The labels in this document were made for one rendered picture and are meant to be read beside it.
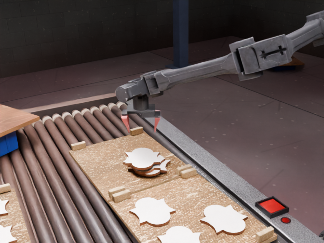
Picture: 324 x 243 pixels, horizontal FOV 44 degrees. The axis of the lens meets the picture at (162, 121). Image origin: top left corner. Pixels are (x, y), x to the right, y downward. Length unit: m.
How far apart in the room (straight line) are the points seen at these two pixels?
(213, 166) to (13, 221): 0.74
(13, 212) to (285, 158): 2.63
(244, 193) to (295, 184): 1.85
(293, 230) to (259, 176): 2.02
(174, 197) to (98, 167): 0.35
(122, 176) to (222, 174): 0.38
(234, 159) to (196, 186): 2.11
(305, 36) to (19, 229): 1.02
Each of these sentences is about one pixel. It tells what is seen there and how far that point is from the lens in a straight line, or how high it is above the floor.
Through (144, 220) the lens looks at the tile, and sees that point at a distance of 1.26.
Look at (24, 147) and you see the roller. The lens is 1.85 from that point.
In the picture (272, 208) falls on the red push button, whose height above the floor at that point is 0.93.
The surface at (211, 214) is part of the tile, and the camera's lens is 1.29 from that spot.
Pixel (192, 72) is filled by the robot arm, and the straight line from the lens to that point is 1.25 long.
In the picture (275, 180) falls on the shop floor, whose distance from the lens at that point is 3.29.
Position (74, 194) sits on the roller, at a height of 0.91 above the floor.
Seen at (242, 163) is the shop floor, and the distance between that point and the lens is 3.47.
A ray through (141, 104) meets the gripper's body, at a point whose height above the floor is 1.19.
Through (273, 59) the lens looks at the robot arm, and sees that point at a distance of 1.14.
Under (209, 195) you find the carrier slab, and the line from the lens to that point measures 1.39.
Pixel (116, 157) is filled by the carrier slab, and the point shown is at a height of 0.94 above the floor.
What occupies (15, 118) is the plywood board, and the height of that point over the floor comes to 1.04.
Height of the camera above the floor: 1.72
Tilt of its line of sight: 24 degrees down
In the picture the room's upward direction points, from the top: 1 degrees counter-clockwise
